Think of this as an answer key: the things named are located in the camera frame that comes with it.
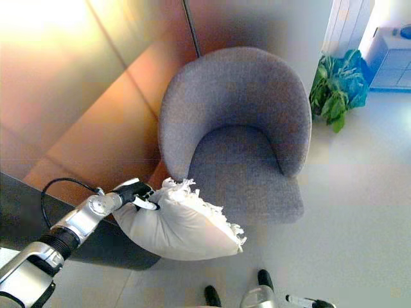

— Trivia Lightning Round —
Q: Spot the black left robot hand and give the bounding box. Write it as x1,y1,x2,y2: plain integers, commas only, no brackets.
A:
112,178,161,211

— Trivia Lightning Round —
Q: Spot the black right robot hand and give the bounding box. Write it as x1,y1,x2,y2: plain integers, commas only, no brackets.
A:
285,294,337,308

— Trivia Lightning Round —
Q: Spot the white fringed pillow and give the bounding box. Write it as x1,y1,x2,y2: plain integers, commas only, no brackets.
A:
112,177,248,261

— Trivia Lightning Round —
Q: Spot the black right robot foot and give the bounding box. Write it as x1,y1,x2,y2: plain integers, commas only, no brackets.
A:
258,269,274,290

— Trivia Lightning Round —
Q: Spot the black robot foot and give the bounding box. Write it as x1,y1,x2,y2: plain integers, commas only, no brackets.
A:
258,269,274,290
204,285,222,308

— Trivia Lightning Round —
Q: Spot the black left robot foot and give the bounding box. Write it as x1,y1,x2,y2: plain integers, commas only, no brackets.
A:
204,285,222,308

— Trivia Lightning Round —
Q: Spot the grey fabric tub armchair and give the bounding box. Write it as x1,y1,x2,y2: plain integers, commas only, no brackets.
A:
158,46,313,225

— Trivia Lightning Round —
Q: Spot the green leafy plant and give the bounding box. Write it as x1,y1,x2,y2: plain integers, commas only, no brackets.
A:
310,49,370,134

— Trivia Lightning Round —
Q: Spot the white low cabinet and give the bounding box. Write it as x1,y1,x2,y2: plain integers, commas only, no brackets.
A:
358,25,411,92

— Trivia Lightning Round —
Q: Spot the white door panel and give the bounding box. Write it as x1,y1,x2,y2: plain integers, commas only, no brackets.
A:
322,0,376,55

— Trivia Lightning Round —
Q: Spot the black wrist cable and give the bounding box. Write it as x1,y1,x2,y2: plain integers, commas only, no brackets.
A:
40,178,105,230

